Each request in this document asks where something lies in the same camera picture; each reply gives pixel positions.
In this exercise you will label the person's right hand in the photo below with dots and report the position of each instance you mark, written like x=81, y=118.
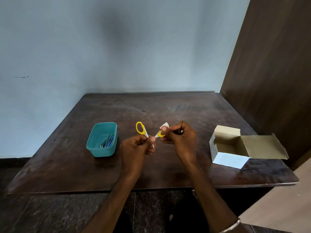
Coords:
x=183, y=140

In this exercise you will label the person's left hand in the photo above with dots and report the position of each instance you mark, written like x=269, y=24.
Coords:
x=133, y=155

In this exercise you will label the white wipe pad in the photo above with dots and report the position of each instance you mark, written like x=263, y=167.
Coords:
x=165, y=125

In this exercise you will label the blue-handled small tool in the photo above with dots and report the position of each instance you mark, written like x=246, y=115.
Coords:
x=110, y=141

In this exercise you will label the blue tools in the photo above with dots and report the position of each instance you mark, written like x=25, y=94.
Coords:
x=108, y=139

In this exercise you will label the teal plastic container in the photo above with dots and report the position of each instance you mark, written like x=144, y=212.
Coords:
x=100, y=140

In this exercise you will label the white cardboard box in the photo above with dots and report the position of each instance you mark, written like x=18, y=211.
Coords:
x=228, y=160

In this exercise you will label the person's right forearm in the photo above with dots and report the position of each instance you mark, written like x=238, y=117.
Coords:
x=213, y=201

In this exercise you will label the person's left forearm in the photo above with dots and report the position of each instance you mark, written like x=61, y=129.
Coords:
x=109, y=208

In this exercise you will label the person's right foot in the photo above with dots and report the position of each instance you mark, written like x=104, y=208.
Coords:
x=171, y=217

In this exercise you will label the brown wooden cabinet panel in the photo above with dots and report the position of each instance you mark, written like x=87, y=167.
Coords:
x=269, y=82

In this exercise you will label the beige board surface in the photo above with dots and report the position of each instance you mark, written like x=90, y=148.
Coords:
x=281, y=211

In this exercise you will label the black metal table frame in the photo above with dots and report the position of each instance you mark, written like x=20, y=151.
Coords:
x=193, y=191

